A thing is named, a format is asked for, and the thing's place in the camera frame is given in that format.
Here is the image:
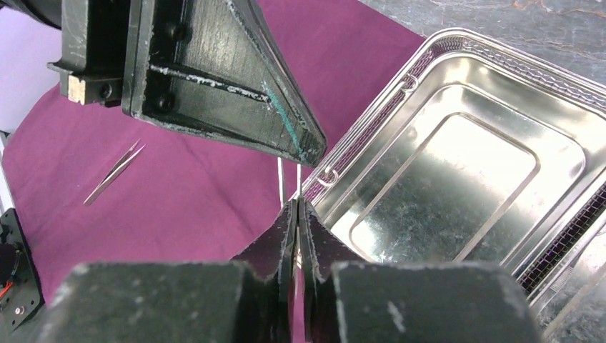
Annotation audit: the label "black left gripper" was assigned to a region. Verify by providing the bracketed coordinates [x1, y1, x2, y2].
[1, 0, 327, 167]

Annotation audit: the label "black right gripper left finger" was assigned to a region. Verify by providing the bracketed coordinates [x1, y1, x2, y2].
[38, 200, 298, 342]

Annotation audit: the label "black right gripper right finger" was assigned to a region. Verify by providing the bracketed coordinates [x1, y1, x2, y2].
[298, 199, 541, 342]

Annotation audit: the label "steel forceps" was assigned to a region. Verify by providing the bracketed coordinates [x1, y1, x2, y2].
[83, 139, 145, 206]
[277, 157, 304, 208]

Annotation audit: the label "maroon cloth wrap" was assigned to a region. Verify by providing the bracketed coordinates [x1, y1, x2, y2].
[2, 0, 427, 343]

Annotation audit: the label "steel two-compartment tray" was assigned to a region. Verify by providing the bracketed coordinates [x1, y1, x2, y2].
[304, 29, 605, 342]

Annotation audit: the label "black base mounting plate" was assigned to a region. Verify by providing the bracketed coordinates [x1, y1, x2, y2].
[1, 208, 45, 333]

